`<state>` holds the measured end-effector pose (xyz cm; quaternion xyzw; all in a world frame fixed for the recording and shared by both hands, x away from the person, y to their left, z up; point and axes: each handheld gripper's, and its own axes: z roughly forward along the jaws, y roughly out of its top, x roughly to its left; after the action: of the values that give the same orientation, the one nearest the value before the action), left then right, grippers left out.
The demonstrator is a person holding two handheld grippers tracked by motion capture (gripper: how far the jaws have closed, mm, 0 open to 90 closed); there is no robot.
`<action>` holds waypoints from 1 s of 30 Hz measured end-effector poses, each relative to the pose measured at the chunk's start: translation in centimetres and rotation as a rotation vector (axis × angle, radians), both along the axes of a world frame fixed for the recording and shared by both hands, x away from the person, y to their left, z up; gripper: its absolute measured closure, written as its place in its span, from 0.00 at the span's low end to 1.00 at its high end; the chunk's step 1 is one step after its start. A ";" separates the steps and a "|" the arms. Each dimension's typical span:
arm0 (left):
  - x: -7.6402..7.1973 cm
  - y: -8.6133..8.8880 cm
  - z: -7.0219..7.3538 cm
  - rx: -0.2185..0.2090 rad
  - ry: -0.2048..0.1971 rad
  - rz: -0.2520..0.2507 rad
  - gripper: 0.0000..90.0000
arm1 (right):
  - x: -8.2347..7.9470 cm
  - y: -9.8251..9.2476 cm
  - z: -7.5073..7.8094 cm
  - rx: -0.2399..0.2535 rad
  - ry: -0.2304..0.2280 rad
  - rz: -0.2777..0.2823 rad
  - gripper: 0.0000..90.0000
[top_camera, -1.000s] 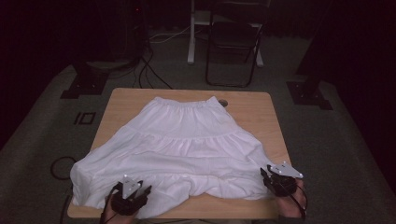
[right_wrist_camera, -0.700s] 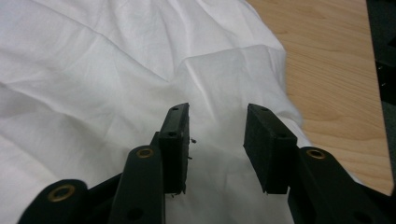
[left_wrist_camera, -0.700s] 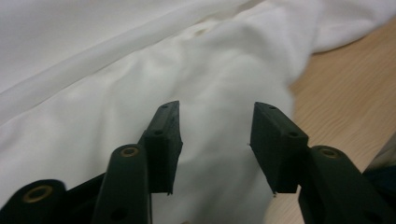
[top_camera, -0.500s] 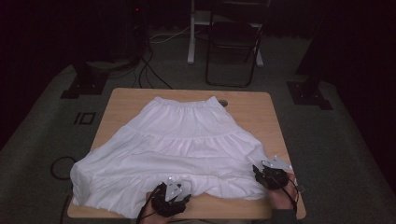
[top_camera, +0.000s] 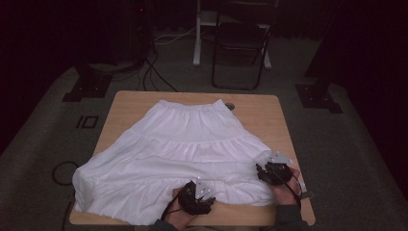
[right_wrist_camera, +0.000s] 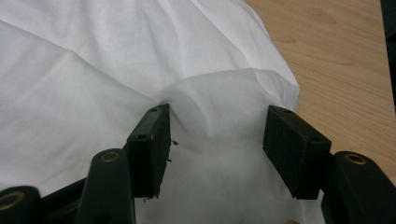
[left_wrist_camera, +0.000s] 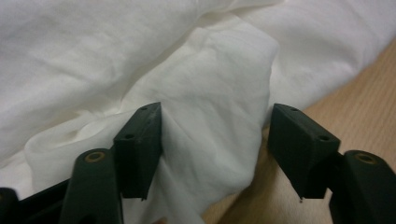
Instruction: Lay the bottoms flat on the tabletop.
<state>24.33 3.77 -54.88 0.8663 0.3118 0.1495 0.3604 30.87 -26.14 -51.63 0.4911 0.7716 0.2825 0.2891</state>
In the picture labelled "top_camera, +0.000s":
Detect white metal desk frame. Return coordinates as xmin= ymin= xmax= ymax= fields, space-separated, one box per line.
xmin=192 ymin=0 xmax=272 ymax=70

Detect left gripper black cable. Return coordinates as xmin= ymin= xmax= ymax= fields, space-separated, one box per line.
xmin=161 ymin=194 xmax=181 ymax=221

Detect dark computer tower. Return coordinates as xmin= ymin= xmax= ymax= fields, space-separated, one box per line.
xmin=110 ymin=0 xmax=152 ymax=69

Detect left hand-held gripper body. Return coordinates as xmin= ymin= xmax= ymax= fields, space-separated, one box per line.
xmin=177 ymin=175 xmax=213 ymax=217

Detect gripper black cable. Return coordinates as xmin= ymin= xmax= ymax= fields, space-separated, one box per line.
xmin=161 ymin=194 xmax=181 ymax=221
xmin=278 ymin=172 xmax=303 ymax=209

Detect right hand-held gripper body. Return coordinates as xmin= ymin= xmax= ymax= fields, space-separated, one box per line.
xmin=264 ymin=151 xmax=293 ymax=187

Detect black stand base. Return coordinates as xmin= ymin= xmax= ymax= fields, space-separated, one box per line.
xmin=62 ymin=63 xmax=114 ymax=103
xmin=294 ymin=0 xmax=344 ymax=115

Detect black folding chair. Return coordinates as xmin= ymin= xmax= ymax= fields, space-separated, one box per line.
xmin=211 ymin=0 xmax=274 ymax=91

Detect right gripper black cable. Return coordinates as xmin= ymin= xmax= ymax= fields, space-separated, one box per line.
xmin=278 ymin=172 xmax=303 ymax=209

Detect white skirt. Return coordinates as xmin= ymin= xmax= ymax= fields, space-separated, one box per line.
xmin=71 ymin=98 xmax=277 ymax=227

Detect white floor cable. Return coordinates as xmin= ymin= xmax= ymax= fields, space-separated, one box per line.
xmin=153 ymin=26 xmax=198 ymax=46

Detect person's left hand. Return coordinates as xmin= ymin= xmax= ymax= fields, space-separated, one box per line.
xmin=165 ymin=188 xmax=197 ymax=231

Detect black floor cables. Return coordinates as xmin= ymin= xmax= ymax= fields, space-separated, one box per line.
xmin=136 ymin=47 xmax=179 ymax=93

